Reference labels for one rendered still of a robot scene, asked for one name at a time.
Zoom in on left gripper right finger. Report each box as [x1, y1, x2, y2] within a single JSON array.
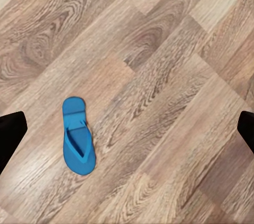
[[237, 111, 254, 153]]

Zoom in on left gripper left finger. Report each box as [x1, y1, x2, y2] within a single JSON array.
[[0, 111, 28, 174]]

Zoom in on sandal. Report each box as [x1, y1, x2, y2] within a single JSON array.
[[62, 97, 95, 175]]

